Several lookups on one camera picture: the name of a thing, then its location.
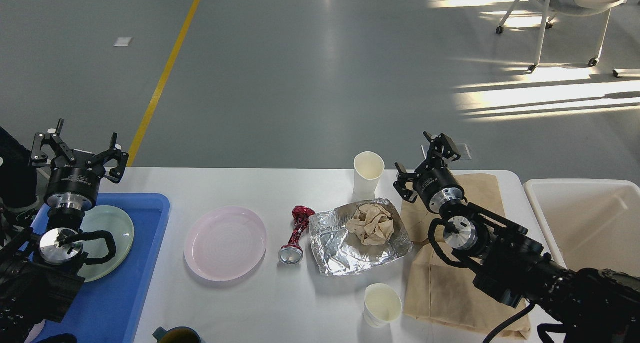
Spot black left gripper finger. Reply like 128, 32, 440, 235
86, 132, 130, 184
30, 119, 76, 168

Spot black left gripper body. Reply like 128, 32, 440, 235
44, 155, 101, 212

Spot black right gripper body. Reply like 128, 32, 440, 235
414, 168, 466, 214

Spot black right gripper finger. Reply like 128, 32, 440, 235
422, 131, 462, 173
393, 161, 421, 204

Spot pink plate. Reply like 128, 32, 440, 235
183, 206, 268, 282

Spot teal mug yellow inside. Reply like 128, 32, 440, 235
151, 326, 204, 343

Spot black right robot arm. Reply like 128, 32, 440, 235
393, 132, 640, 343

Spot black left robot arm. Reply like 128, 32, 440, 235
1, 119, 130, 343

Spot person dark trousers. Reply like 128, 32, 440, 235
0, 128, 38, 212

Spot green plate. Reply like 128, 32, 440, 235
78, 205, 135, 283

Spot crumpled brown paper napkin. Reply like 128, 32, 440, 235
346, 203, 395, 247

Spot upright white paper cup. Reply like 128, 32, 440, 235
353, 151, 386, 201

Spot aluminium foil tray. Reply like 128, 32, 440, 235
309, 198, 413, 277

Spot brown paper bag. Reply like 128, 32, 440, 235
400, 173, 533, 340

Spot lying white paper cup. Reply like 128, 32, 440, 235
363, 283, 403, 329

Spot crushed red can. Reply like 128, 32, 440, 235
278, 205, 316, 265

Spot blue plastic tray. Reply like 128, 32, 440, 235
34, 193, 170, 343

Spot white plastic bin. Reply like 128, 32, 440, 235
524, 178, 640, 277

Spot white office chair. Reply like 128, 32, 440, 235
495, 0, 626, 73

